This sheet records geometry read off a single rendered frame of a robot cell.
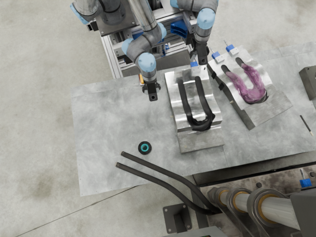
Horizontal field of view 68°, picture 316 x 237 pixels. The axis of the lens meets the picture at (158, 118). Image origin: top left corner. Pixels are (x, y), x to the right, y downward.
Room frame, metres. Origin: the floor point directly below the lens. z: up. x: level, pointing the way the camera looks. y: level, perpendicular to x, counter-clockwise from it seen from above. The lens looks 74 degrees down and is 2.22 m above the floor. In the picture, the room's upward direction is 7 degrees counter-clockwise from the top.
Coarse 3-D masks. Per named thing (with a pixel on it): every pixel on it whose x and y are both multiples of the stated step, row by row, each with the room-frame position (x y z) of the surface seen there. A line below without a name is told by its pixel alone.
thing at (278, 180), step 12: (300, 168) -0.01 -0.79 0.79; (312, 168) -0.02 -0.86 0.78; (240, 180) -0.03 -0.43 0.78; (252, 180) -0.04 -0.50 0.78; (264, 180) -0.05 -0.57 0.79; (276, 180) -0.06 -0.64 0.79; (288, 180) -0.07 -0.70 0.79; (312, 180) -0.08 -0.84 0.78; (204, 192) -0.07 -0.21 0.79; (216, 216) -0.21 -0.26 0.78; (228, 228) -0.28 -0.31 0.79
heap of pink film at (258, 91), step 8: (232, 72) 0.61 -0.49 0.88; (248, 72) 0.58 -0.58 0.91; (256, 72) 0.57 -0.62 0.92; (232, 80) 0.54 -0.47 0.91; (240, 80) 0.53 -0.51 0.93; (256, 80) 0.53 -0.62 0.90; (240, 88) 0.49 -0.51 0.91; (248, 88) 0.49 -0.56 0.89; (256, 88) 0.48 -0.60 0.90; (264, 88) 0.48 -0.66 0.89; (248, 96) 0.44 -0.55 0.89; (256, 96) 0.43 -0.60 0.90
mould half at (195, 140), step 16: (176, 80) 0.60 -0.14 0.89; (192, 80) 0.59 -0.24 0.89; (208, 80) 0.57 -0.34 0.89; (176, 96) 0.50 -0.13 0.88; (192, 96) 0.49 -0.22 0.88; (208, 96) 0.47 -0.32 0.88; (176, 112) 0.39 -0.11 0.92; (192, 112) 0.37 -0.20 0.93; (176, 128) 0.30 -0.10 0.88; (192, 144) 0.20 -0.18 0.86; (208, 144) 0.19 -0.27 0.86; (224, 144) 0.18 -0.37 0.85
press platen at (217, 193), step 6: (216, 192) -0.07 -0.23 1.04; (222, 192) -0.07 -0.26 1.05; (294, 192) -0.11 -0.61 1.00; (216, 198) -0.09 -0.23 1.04; (216, 204) -0.12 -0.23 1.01; (222, 204) -0.12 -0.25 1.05; (222, 210) -0.15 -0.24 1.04; (228, 210) -0.15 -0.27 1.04; (228, 216) -0.18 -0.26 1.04; (234, 216) -0.18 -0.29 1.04; (234, 222) -0.21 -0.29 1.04; (240, 228) -0.23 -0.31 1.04; (240, 234) -0.27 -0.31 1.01; (246, 234) -0.26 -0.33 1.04
